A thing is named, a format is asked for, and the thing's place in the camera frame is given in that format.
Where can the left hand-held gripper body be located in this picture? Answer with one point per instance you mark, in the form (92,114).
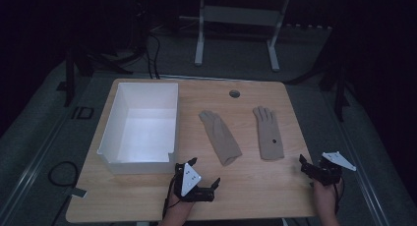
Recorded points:
(193,193)

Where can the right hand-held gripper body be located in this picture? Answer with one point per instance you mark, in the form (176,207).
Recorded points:
(327,173)

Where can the plain beige glove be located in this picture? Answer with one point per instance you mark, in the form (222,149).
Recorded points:
(221,137)

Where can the beige glove with dark dot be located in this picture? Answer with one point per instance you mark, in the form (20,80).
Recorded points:
(269,137)

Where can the white box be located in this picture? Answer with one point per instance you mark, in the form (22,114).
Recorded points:
(144,134)

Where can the person's right hand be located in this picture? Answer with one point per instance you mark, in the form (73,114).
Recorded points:
(324,196)

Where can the person's left hand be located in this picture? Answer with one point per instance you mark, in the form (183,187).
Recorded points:
(177,213)

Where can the black tripod stand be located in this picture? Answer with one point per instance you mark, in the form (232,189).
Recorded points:
(339,88)
(69,78)

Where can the grey tape strip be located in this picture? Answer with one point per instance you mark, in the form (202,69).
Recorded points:
(78,192)

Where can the power strip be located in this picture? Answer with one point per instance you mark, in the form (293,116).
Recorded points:
(308,26)

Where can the white metal table frame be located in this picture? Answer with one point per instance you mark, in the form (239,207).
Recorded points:
(241,14)

